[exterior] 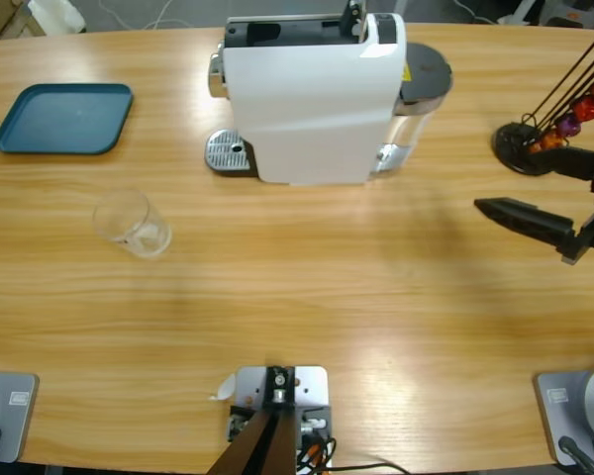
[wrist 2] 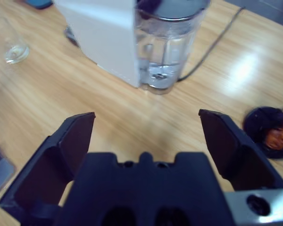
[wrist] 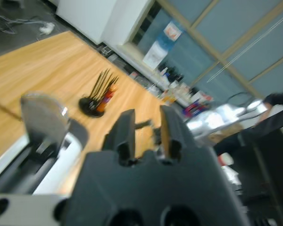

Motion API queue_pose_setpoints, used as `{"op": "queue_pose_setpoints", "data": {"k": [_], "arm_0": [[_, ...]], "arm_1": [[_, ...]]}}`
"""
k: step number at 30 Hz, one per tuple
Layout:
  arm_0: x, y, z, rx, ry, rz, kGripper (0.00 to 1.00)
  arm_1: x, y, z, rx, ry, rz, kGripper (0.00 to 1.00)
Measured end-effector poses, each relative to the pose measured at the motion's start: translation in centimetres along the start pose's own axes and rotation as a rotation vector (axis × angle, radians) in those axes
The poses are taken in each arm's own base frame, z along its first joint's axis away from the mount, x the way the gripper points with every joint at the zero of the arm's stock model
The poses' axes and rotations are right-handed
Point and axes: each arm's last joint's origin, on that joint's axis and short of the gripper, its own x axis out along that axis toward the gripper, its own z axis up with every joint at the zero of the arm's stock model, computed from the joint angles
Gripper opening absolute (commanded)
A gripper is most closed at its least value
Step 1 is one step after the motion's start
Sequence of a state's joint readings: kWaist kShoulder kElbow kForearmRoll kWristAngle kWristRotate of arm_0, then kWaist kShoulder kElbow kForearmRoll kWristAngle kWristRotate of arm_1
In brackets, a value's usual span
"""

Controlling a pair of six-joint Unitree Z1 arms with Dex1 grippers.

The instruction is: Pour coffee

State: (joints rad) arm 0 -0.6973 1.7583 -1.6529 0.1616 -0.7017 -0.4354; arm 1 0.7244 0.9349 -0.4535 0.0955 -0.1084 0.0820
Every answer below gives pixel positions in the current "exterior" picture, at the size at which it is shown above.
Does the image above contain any red coffee capsule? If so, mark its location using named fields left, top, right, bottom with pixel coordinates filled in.
left=573, top=96, right=594, bottom=123

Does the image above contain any clear glass cup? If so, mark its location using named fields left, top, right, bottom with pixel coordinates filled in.
left=91, top=187, right=173, bottom=260

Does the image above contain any purple coffee capsule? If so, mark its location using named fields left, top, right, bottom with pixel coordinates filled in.
left=557, top=114, right=581, bottom=139

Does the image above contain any white capsule coffee machine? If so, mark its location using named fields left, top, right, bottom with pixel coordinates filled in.
left=205, top=12, right=420, bottom=189

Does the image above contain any black capsule holder with rods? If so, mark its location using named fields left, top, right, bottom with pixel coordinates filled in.
left=492, top=32, right=594, bottom=177

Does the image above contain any clear water tank dark lid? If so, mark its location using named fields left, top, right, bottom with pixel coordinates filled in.
left=391, top=42, right=454, bottom=149

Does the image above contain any white chair base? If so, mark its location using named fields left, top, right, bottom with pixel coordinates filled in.
left=497, top=0, right=545, bottom=26

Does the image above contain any chrome drip tray grate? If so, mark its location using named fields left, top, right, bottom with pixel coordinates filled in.
left=205, top=128, right=254, bottom=178

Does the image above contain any white tape piece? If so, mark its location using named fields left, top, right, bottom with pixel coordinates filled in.
left=207, top=373, right=238, bottom=402

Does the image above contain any teal plastic tray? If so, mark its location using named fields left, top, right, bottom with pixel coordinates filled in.
left=0, top=82, right=135, bottom=157

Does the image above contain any white plastic bag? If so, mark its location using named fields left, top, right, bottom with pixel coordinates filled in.
left=28, top=0, right=88, bottom=35

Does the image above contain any cardboard box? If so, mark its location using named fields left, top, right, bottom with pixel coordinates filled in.
left=0, top=0, right=26, bottom=42

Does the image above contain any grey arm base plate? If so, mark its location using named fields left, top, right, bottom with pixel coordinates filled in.
left=0, top=370, right=40, bottom=465
left=533, top=368, right=594, bottom=467

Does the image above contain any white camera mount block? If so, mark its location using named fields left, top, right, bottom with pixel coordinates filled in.
left=233, top=365, right=334, bottom=469

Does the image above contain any thin black cable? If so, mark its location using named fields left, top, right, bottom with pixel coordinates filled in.
left=326, top=462, right=410, bottom=475

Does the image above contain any orange and black wire bundle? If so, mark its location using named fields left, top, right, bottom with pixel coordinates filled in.
left=296, top=434, right=338, bottom=471

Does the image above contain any dark camera post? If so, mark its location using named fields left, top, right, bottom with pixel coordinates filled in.
left=208, top=365, right=298, bottom=475

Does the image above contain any white floor cable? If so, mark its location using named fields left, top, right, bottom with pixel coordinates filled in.
left=98, top=0, right=194, bottom=32

